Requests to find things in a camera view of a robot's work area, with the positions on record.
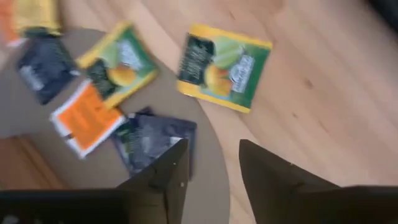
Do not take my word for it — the orange white tea packet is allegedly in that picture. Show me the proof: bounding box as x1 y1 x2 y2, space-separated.
0 0 20 48
49 79 127 159

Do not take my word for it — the dark blue tea packet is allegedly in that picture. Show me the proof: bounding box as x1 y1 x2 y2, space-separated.
110 106 198 181
17 34 79 106

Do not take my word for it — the round grey mat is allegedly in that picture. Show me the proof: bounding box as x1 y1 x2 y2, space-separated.
0 27 231 224

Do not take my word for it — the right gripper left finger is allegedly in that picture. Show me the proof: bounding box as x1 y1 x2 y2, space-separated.
0 138 190 224

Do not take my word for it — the lemon lime tea packet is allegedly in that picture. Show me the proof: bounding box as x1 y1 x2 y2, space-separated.
176 23 274 114
14 0 62 37
75 21 160 110

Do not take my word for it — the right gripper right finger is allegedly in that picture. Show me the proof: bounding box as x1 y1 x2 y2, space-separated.
238 139 398 224

